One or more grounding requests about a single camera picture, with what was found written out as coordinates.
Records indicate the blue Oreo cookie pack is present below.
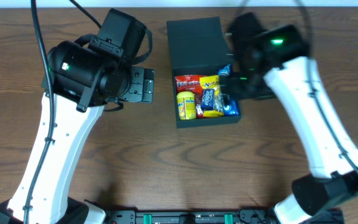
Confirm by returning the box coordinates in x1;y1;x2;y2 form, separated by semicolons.
218;64;240;116

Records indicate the yellow Hacks candy bag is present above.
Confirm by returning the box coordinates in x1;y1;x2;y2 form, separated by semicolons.
200;75;224;118

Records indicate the small blue Oreo packet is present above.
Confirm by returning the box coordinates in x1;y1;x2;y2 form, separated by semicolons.
201;88;215;111

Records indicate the red Hacks candy bag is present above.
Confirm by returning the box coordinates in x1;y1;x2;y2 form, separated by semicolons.
175;75;205;119

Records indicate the yellow Mentos gum bottle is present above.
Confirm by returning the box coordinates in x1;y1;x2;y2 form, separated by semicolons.
177;91;196;120

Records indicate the dark green box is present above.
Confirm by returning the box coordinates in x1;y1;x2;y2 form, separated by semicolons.
167;17;242;128

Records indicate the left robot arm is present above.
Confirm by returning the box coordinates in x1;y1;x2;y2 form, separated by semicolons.
0;9;155;223

